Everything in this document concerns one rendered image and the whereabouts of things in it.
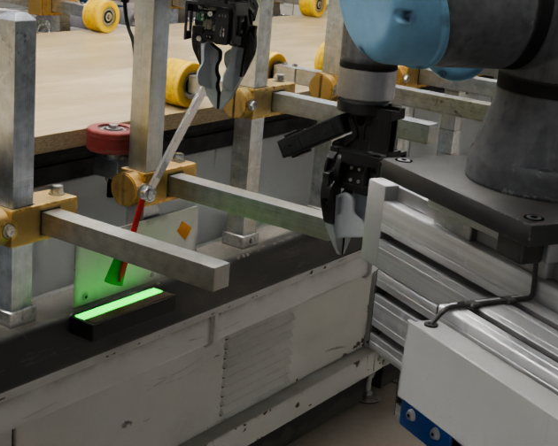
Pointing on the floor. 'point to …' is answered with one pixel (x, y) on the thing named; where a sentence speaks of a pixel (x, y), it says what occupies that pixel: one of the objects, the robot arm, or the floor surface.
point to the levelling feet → (369, 392)
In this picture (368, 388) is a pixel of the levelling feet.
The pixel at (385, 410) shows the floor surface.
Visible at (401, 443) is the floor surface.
